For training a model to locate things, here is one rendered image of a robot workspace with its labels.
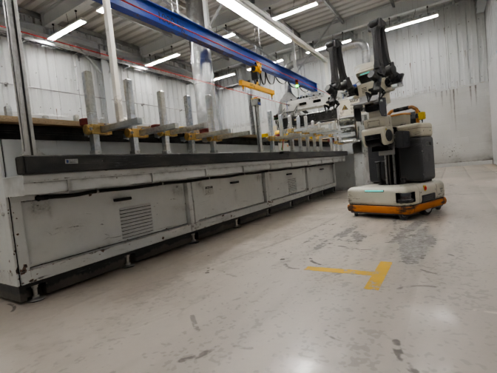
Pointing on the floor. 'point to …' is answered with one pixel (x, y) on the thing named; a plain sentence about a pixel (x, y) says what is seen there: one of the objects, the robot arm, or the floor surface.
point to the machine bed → (129, 209)
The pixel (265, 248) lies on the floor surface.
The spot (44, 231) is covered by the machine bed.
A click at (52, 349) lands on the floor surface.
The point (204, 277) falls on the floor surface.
